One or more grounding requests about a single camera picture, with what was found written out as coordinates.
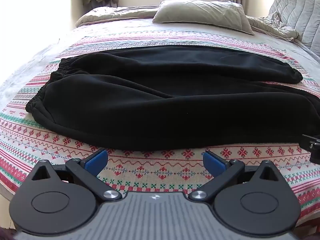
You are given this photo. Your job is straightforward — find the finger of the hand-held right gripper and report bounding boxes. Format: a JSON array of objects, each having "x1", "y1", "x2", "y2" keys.
[{"x1": 299, "y1": 134, "x2": 320, "y2": 163}]

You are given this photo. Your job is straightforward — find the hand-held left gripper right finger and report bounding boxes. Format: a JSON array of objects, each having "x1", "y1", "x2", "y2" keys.
[{"x1": 188, "y1": 150, "x2": 281, "y2": 202}]

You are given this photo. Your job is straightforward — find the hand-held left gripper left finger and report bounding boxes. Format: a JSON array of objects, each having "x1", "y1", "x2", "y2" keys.
[{"x1": 31, "y1": 148, "x2": 123, "y2": 202}]

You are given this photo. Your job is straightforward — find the black pants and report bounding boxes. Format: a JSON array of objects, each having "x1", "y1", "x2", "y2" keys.
[{"x1": 25, "y1": 45, "x2": 320, "y2": 152}]

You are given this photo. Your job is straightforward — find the patterned knit bed blanket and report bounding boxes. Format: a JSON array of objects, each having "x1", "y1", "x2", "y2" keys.
[{"x1": 0, "y1": 26, "x2": 320, "y2": 228}]

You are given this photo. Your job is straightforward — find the grey quilted cushion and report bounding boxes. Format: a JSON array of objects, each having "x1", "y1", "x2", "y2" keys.
[{"x1": 267, "y1": 0, "x2": 320, "y2": 51}]

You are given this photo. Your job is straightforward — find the crumpled grey comforter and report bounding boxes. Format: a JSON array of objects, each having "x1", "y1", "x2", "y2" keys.
[{"x1": 75, "y1": 5, "x2": 304, "y2": 43}]

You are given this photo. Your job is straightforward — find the beige pillow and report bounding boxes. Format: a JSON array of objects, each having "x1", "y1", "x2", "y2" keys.
[{"x1": 152, "y1": 0, "x2": 255, "y2": 35}]

